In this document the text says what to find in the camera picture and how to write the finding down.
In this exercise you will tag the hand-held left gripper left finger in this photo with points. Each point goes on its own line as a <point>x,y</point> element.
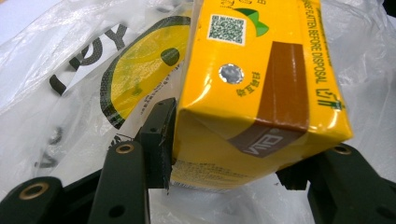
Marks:
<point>158,140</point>

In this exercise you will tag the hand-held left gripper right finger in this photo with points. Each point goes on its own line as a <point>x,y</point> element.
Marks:
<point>295,177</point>

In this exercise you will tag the yellow juice carton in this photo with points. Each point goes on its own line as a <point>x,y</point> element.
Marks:
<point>236,109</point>

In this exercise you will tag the clear printed plastic bag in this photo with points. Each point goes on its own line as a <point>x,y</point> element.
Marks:
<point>77,93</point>

